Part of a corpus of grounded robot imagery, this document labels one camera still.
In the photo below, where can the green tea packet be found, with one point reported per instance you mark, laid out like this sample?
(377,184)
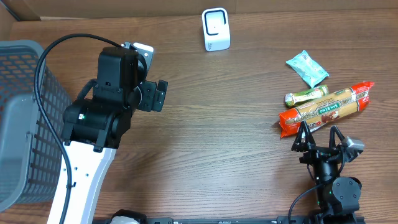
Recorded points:
(295,99)

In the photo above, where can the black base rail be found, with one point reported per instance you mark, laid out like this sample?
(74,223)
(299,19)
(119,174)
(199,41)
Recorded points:
(127,216)

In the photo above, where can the grey plastic basket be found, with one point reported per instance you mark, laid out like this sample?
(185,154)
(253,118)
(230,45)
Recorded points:
(30,158)

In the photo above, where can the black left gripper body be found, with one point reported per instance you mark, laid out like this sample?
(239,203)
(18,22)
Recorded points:
(148,94)

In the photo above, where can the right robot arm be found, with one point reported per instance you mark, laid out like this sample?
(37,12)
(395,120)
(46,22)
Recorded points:
(337,196)

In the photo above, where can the white barcode scanner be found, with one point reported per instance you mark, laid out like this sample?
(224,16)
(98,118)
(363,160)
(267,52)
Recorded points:
(216,29)

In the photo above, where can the teal snack packet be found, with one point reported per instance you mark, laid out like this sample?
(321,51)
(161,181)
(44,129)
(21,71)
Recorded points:
(308,69)

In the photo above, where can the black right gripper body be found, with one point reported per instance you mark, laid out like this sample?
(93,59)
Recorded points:
(316,155)

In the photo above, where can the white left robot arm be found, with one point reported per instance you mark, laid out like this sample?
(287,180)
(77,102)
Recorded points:
(93,127)

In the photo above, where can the orange noodle packet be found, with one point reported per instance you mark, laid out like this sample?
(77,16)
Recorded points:
(319,112)

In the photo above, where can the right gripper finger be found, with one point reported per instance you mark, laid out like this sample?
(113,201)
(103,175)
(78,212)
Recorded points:
(304,140)
(334,131)

